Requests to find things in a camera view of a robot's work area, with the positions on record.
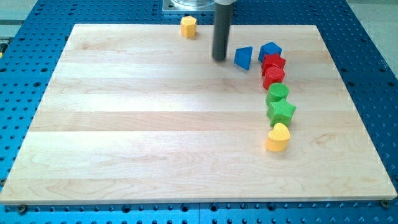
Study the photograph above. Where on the red cylinder block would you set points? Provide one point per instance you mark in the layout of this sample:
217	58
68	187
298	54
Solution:
272	75

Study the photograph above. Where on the light wooden board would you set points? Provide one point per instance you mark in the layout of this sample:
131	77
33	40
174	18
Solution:
141	114

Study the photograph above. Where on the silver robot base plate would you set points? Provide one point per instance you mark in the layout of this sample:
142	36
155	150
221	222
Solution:
187	5

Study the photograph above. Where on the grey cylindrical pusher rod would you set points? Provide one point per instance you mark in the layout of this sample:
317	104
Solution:
222	21

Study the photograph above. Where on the blue triangle block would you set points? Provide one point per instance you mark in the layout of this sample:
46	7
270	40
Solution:
243	57

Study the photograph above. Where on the red star block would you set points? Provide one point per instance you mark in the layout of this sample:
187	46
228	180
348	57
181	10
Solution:
274	60

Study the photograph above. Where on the yellow hexagon block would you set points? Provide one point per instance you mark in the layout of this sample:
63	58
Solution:
188	26

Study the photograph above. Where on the blue pentagon block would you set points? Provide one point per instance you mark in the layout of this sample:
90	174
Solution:
269	48

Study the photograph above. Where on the yellow heart block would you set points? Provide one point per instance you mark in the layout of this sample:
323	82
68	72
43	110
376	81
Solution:
278	138

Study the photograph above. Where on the green star block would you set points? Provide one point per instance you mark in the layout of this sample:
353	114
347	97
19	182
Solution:
280	112

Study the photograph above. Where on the green cylinder block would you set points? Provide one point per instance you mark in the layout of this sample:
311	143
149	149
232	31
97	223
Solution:
276	92

